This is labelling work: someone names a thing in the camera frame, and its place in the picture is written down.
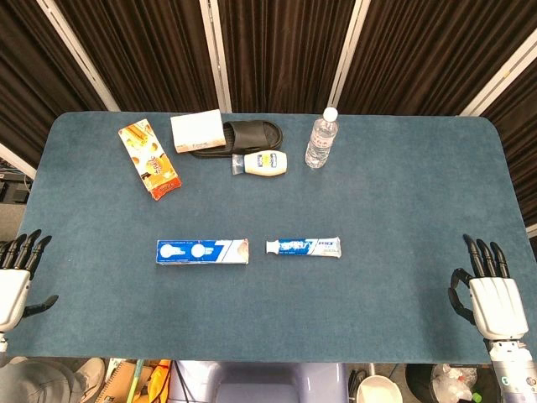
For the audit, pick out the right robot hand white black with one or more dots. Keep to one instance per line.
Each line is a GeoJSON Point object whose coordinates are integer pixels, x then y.
{"type": "Point", "coordinates": [499, 306]}

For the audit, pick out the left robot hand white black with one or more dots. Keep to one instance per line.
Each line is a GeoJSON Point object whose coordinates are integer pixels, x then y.
{"type": "Point", "coordinates": [10, 294]}

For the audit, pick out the blue white toothpaste box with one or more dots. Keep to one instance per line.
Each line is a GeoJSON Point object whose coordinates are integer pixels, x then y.
{"type": "Point", "coordinates": [201, 252]}

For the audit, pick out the blue white toothpaste tube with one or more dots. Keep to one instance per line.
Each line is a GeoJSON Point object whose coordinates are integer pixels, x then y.
{"type": "Point", "coordinates": [306, 247]}

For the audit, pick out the orange snack packet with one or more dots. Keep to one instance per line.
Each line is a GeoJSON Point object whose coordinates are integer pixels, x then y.
{"type": "Point", "coordinates": [151, 159]}

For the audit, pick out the white cardboard box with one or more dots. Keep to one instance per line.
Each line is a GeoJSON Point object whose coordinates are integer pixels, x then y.
{"type": "Point", "coordinates": [197, 132]}

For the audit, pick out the grey cloth bundle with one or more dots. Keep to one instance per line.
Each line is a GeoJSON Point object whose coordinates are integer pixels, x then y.
{"type": "Point", "coordinates": [42, 382]}

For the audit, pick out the black waste bin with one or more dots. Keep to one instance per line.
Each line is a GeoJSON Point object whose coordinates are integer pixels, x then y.
{"type": "Point", "coordinates": [419, 382]}

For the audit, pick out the brown cardboard notebook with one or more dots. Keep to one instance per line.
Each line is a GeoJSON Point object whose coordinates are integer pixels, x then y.
{"type": "Point", "coordinates": [117, 382]}

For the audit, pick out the white round bowl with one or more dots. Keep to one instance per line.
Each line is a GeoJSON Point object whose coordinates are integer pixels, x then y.
{"type": "Point", "coordinates": [377, 390]}

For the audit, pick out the green stick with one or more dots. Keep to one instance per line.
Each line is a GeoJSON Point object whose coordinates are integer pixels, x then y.
{"type": "Point", "coordinates": [135, 378]}

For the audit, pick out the yellow plastic bag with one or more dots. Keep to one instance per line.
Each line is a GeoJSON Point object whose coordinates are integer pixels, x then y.
{"type": "Point", "coordinates": [158, 382]}

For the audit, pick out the clear plastic water bottle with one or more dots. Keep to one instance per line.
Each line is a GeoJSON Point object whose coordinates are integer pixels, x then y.
{"type": "Point", "coordinates": [321, 142]}

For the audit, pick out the lavender robot torso base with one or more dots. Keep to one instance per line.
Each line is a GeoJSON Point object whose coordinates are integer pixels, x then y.
{"type": "Point", "coordinates": [260, 382]}

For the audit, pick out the blue felt table cover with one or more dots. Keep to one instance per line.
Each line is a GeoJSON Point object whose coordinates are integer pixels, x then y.
{"type": "Point", "coordinates": [268, 201]}

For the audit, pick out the white squeeze bottle clear cap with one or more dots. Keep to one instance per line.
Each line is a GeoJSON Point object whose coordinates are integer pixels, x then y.
{"type": "Point", "coordinates": [264, 163]}

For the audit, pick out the black rubber slipper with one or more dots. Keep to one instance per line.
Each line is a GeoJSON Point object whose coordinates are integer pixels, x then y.
{"type": "Point", "coordinates": [251, 134]}

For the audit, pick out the dark brown pleated curtain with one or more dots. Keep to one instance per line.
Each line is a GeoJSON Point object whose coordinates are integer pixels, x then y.
{"type": "Point", "coordinates": [272, 50]}

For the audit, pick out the white partition frame post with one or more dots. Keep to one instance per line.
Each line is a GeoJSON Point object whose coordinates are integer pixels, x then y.
{"type": "Point", "coordinates": [17, 159]}
{"type": "Point", "coordinates": [344, 50]}
{"type": "Point", "coordinates": [216, 54]}
{"type": "Point", "coordinates": [499, 75]}
{"type": "Point", "coordinates": [75, 50]}

